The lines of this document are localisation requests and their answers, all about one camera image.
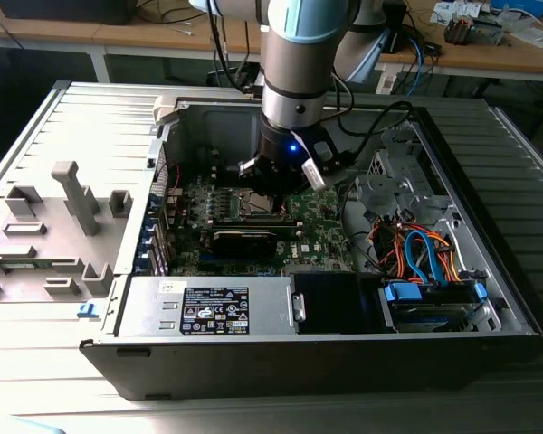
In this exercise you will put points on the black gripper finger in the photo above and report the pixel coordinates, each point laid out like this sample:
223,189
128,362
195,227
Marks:
258,172
292,178

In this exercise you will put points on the silver CPU green rim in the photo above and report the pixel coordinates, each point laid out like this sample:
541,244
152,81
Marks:
260,205

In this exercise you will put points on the metal locking lever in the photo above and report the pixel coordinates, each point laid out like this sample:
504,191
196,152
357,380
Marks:
262,217

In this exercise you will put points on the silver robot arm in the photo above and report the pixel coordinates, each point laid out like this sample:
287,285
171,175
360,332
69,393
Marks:
294,68

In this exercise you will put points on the CPU socket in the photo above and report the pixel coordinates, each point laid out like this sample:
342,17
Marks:
264,214

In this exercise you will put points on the RAM slot white clips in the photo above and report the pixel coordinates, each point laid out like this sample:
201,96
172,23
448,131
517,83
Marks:
300,223
300,233

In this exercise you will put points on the RAM slot black clips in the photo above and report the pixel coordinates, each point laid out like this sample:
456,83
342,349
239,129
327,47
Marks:
253,219

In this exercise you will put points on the green motherboard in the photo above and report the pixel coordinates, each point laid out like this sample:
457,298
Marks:
319,235

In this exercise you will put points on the black graphics card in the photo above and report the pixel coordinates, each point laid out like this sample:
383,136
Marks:
242,246

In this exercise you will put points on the metal disk bay cage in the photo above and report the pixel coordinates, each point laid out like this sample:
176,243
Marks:
384,185

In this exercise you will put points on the beige case latch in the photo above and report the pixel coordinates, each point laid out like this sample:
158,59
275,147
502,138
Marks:
165,108

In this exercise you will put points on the black plastic shroud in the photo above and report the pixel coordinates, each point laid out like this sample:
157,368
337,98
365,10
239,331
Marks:
330,303

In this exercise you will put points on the hard disk blue carrier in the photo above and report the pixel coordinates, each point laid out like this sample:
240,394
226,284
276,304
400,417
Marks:
400,291

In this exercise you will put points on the black monitor stand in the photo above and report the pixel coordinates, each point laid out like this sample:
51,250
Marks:
398,27

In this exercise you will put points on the long wooden desk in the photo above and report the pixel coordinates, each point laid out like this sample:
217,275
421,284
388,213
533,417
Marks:
140,36

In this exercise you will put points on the grey power supply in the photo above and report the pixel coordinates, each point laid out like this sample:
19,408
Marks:
145,307

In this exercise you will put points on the black power adapter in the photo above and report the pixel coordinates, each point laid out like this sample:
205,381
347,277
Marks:
433,48

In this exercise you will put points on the black grey PC case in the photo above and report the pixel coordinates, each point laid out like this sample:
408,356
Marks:
253,370

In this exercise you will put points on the grey parts rack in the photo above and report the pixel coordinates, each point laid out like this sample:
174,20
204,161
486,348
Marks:
59,244

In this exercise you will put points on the finned heat sink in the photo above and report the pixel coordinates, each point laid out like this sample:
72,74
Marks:
455,29

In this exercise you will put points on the small blue clip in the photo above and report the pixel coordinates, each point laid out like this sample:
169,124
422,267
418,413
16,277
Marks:
88,309

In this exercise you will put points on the white paper boxes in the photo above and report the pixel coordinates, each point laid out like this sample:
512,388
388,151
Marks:
452,8

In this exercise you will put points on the grey metal device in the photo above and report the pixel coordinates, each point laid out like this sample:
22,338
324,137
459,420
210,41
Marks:
486,31

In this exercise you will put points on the black box device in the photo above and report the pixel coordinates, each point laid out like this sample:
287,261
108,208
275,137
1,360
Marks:
72,11

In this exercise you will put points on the green RAM stick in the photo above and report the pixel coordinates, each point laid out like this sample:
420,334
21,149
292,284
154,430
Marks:
25,264

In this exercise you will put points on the blue box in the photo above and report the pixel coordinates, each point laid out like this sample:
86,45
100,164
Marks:
520,6

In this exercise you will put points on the white plastic bag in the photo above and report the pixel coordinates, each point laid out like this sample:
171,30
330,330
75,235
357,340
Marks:
536,36

